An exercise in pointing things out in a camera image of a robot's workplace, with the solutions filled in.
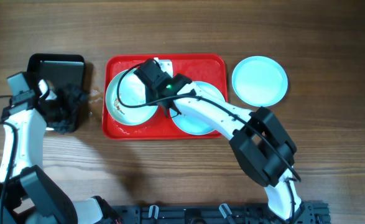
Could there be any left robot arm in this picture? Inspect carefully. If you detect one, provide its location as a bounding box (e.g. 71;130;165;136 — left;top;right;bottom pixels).
0;80;122;223

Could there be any black water tray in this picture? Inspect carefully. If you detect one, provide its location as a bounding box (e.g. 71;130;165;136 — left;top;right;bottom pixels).
26;53;86;134

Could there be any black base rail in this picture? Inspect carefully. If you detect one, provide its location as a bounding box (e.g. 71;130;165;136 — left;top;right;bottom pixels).
114;202;331;224

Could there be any light blue plate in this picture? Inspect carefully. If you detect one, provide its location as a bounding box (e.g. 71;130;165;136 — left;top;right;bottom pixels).
105;69;158;126
169;81;225;136
231;56;289;107

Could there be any light blue plate top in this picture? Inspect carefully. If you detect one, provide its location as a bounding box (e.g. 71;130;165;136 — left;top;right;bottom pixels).
105;69;158;126

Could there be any red plastic tray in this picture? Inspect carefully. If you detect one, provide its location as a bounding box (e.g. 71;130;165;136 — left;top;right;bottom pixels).
102;54;228;140

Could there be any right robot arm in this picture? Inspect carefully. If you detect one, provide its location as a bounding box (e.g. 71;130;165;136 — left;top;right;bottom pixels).
141;72;301;223

